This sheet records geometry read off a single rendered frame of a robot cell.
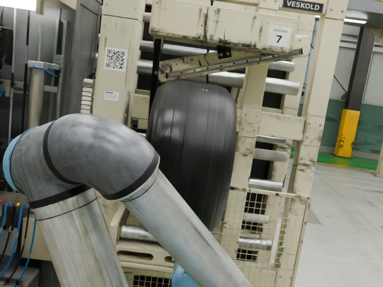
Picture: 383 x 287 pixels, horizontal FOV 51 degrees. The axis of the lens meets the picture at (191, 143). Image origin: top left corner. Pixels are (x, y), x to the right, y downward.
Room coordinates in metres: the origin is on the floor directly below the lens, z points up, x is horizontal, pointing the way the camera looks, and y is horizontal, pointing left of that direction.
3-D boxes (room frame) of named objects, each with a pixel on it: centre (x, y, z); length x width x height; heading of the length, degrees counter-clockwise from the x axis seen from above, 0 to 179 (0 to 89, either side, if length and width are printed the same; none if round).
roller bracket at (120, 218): (1.53, 0.23, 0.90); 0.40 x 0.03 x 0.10; 2
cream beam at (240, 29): (1.84, -0.06, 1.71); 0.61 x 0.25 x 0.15; 92
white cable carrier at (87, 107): (1.47, 0.39, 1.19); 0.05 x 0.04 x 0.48; 2
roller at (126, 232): (1.40, 0.05, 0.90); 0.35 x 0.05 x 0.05; 92
